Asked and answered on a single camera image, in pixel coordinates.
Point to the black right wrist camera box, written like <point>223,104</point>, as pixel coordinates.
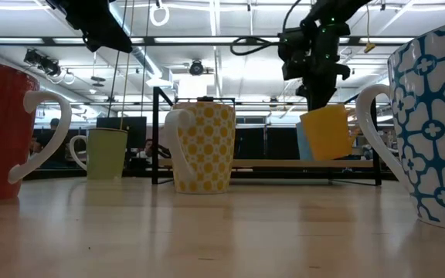
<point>294,54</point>

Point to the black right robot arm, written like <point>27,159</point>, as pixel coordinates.
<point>338,9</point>

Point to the white mug yellow dots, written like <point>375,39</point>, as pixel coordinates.
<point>207,150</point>

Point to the black frame wooden shelf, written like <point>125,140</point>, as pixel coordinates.
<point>269,163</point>

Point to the grey ventilation duct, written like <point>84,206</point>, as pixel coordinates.
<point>145,63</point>

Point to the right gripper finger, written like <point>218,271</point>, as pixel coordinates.
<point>327,96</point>
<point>313,96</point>

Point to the black camera cluster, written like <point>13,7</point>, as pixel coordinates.
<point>46,65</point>

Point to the white mug blue floral pattern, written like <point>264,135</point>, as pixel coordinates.
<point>431,127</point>

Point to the black partition panel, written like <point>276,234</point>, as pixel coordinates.
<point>250,143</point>
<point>282,143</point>

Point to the black round camera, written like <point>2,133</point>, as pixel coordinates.
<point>196,68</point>

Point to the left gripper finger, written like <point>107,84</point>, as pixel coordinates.
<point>106,38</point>

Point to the yellow faceted mug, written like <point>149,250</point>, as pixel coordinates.
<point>327,131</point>

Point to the person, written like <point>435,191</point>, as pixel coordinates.
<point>55,123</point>
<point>147,148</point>

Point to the black computer monitor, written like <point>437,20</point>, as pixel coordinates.
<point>122,131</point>

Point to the dark disc fixture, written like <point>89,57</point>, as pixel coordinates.
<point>98,79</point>

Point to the light blue mug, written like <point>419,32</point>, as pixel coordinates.
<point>301,143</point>

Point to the black rig crossbar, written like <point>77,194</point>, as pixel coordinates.
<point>149,40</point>

